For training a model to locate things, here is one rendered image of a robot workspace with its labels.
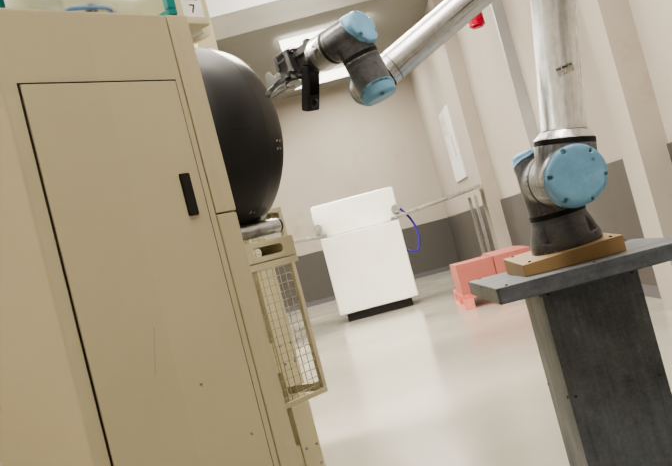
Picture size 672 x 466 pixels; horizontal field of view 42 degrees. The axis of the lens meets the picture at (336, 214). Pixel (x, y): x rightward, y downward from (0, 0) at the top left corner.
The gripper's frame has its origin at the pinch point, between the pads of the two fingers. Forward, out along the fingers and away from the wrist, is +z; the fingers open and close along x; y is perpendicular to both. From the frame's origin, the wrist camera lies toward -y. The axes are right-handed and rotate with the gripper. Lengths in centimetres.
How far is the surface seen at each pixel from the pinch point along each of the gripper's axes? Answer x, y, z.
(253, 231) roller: 0.7, -30.4, 22.5
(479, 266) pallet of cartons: -496, -55, 281
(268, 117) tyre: -3.3, -3.3, 6.2
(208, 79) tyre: 11.8, 9.2, 7.8
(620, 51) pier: -299, 24, 19
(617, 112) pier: -309, -4, 37
